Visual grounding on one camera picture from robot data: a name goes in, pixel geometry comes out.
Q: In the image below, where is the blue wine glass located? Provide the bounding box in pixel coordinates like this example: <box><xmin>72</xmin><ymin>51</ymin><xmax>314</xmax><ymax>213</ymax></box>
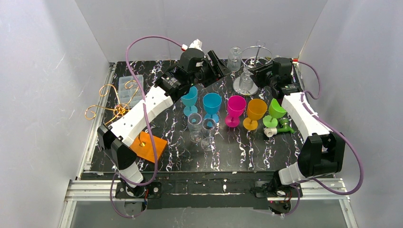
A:
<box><xmin>181</xmin><ymin>86</ymin><xmax>198</xmax><ymax>117</ymax></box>
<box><xmin>202</xmin><ymin>93</ymin><xmax>222</xmax><ymax>124</ymax></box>

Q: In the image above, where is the green wine glass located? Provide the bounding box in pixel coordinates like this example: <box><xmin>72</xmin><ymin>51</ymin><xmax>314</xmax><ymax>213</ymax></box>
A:
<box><xmin>263</xmin><ymin>98</ymin><xmax>287</xmax><ymax>128</ymax></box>

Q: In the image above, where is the orange wine glass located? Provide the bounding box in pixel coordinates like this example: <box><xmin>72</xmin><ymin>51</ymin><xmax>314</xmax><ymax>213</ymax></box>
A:
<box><xmin>243</xmin><ymin>99</ymin><xmax>268</xmax><ymax>131</ymax></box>

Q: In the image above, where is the pink wine glass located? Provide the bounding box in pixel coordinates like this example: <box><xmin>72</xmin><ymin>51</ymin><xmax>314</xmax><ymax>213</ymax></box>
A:
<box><xmin>225</xmin><ymin>95</ymin><xmax>247</xmax><ymax>128</ymax></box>

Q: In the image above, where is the clear wine glass front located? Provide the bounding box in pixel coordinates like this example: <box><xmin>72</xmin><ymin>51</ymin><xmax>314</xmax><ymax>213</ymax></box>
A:
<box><xmin>201</xmin><ymin>118</ymin><xmax>216</xmax><ymax>151</ymax></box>

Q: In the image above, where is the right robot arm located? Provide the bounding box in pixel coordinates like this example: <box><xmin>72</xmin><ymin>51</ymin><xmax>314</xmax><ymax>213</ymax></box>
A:
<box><xmin>249</xmin><ymin>57</ymin><xmax>345</xmax><ymax>192</ymax></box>

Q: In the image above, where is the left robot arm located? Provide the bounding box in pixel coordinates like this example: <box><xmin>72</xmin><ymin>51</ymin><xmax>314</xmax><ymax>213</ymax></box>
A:
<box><xmin>97</xmin><ymin>39</ymin><xmax>231</xmax><ymax>188</ymax></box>

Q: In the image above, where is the upright blue wine glass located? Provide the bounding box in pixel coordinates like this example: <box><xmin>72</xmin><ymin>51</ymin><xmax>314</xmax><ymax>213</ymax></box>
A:
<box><xmin>181</xmin><ymin>86</ymin><xmax>198</xmax><ymax>117</ymax></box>

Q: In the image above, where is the green white pipe fitting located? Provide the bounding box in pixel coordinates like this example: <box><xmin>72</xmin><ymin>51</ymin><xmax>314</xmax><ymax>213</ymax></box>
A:
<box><xmin>263</xmin><ymin>118</ymin><xmax>295</xmax><ymax>138</ymax></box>

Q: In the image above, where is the clear plastic organizer box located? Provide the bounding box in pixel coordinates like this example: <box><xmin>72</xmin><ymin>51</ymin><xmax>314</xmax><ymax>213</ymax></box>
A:
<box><xmin>118</xmin><ymin>76</ymin><xmax>142</xmax><ymax>108</ymax></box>

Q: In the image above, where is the silver wire glass rack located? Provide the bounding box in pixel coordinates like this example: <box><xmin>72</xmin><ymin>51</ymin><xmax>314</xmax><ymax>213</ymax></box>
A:
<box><xmin>233</xmin><ymin>40</ymin><xmax>273</xmax><ymax>96</ymax></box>

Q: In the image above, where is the gold wire rack wooden base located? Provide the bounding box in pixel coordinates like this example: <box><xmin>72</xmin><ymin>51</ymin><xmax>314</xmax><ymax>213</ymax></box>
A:
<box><xmin>85</xmin><ymin>84</ymin><xmax>167</xmax><ymax>163</ymax></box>

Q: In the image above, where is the aluminium base frame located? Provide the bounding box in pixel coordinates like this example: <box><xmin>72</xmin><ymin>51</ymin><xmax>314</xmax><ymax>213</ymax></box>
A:
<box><xmin>59</xmin><ymin>174</ymin><xmax>358</xmax><ymax>228</ymax></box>

